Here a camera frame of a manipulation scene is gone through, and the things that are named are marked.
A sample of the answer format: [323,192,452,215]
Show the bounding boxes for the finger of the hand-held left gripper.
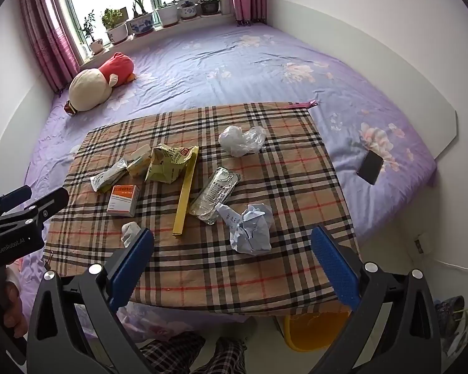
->
[0,186,33,223]
[20,187,70,224]

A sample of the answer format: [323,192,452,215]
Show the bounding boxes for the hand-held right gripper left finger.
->
[27,227,157,374]

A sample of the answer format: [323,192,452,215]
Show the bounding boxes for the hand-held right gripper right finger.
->
[310,226,443,374]

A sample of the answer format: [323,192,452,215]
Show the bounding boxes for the orange and white medicine box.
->
[106,184,140,218]

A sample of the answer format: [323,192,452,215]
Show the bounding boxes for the yellow trash bin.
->
[283,309,352,353]

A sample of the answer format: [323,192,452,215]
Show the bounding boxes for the long yellow box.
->
[172,146,200,238]

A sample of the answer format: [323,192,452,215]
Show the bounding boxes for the white paper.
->
[215,203,274,256]

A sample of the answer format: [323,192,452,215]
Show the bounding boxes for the small beige carton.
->
[125,144,154,176]

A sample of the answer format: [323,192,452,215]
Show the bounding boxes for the yellow-green wrapper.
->
[145,144,199,185]

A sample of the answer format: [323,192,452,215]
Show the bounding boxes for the person's left hand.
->
[4,276,29,339]

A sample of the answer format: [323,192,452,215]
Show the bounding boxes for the small white tissue ball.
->
[121,221,142,248]

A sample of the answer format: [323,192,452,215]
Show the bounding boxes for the small silver sachet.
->
[90,158,129,193]

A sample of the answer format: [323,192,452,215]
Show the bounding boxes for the plaid pajama pants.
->
[138,331,246,374]

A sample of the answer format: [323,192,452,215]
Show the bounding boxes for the plaid cloth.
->
[43,102,361,316]

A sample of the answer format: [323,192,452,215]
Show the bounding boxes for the silver foil packet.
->
[189,167,240,226]

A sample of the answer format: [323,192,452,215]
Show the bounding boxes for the smartphone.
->
[356,150,384,186]

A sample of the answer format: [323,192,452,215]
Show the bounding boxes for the red and cream plush toy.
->
[64,52,136,115]

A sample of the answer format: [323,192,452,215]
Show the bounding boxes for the dark blue potted plant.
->
[435,295,468,339]

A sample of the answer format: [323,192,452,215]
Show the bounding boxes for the clear plastic bag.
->
[218,125,266,157]

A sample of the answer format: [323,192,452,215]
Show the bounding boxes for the pink zipper strip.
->
[283,100,319,110]

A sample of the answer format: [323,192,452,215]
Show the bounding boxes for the row of potted plants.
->
[80,0,221,55]

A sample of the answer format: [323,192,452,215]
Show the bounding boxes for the white headboard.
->
[267,0,459,161]

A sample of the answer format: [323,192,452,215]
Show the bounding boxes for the purple floral bedsheet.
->
[8,21,438,343]

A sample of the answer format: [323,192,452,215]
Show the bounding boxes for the white wall socket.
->
[413,233,432,256]

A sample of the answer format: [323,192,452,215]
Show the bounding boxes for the white cable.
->
[429,255,468,272]

